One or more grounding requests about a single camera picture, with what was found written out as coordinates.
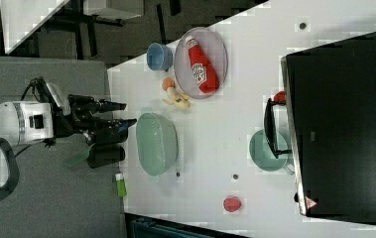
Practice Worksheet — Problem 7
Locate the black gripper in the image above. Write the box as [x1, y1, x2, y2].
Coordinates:
[54, 94, 137, 144]

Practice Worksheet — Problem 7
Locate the green plastic strainer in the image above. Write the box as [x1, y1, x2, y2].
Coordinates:
[136, 112, 179, 177]

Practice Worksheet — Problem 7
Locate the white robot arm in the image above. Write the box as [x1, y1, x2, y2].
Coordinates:
[0, 94, 136, 201]

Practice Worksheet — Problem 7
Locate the black cylinder holder lower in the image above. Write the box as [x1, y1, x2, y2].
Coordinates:
[87, 144, 126, 169]

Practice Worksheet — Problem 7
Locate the green plastic spatula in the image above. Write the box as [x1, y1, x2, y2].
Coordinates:
[63, 144, 94, 168]

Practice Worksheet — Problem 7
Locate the green white bottle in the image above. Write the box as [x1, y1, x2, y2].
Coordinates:
[115, 173, 127, 197]

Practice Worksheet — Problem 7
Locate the orange toy fruit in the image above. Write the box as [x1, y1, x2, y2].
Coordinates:
[162, 77, 175, 91]

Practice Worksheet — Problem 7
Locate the yellow peeled banana toy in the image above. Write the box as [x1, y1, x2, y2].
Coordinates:
[164, 87, 189, 110]

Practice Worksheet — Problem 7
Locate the blue cup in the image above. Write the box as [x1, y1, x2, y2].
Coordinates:
[146, 43, 173, 71]

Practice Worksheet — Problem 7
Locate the red ketchup bottle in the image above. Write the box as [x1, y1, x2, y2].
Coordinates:
[185, 36, 219, 94]

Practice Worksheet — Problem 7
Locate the grey round plate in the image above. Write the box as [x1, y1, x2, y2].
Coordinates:
[174, 27, 228, 99]

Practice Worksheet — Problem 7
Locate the red toy strawberry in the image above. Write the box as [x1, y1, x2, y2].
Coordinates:
[223, 196, 242, 212]

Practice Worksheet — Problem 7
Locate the green mug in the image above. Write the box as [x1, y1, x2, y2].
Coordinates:
[249, 130, 295, 175]

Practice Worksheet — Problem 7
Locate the red toy tomato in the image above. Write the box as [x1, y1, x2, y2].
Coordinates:
[274, 91, 286, 103]

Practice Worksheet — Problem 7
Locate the black toaster oven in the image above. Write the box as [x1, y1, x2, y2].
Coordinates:
[264, 32, 376, 225]

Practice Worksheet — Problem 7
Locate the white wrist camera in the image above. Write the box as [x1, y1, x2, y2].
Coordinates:
[47, 83, 70, 116]

